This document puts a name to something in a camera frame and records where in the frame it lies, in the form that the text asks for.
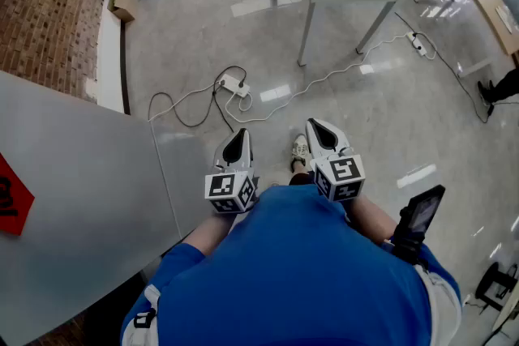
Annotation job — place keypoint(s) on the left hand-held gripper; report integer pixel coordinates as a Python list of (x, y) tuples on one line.
[(221, 186)]

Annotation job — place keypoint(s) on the red paper sheet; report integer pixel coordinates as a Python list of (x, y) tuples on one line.
[(14, 206)]

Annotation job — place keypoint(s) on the person's left forearm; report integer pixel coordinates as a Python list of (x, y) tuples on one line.
[(208, 233)]

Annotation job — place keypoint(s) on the person's right white sneaker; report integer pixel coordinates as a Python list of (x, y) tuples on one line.
[(301, 150)]

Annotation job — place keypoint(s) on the cardboard box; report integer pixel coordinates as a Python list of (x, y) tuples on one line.
[(125, 4)]

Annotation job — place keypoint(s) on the black floor stand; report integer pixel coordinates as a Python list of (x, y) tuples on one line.
[(488, 283)]

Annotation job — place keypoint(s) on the person's blue shirt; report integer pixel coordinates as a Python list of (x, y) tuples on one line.
[(292, 275)]

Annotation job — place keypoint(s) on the person's right forearm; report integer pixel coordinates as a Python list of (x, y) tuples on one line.
[(371, 219)]

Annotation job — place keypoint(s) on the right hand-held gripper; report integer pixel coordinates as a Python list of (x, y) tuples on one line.
[(344, 170)]

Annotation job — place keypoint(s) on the person's dark shorts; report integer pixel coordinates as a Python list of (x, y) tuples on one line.
[(300, 178)]

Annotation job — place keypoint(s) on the white power strip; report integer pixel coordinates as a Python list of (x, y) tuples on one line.
[(417, 44), (233, 84)]

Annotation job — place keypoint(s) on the black phone on mount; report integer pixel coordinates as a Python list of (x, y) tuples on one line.
[(421, 210)]

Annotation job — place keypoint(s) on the grey table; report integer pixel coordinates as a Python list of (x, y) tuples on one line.
[(81, 154)]

